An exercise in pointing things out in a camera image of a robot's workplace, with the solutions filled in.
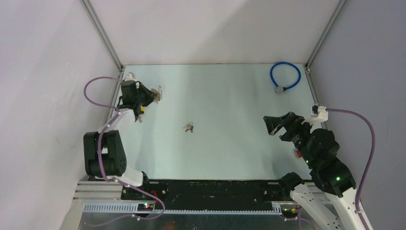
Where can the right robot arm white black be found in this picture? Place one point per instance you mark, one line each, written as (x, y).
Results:
(319, 149)

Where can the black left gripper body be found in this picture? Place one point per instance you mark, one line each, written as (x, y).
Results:
(135, 99)

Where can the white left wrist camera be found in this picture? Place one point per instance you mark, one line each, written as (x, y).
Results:
(130, 77)

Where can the grey slotted cable duct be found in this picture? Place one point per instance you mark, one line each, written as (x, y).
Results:
(135, 208)

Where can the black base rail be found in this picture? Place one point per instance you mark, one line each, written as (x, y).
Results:
(221, 194)

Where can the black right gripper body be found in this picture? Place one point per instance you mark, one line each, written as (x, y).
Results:
(297, 132)

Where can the brass padlock silver shackle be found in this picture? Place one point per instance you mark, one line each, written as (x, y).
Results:
(158, 91)

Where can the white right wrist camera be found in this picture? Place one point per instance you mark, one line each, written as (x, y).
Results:
(319, 114)

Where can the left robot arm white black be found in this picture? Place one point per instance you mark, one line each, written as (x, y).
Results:
(104, 150)

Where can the blue cable lock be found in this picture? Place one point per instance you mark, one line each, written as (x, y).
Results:
(285, 76)

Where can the silver key bunch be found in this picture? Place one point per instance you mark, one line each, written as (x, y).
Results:
(189, 128)

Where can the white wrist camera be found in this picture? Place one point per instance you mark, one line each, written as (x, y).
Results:
(130, 77)
(319, 114)

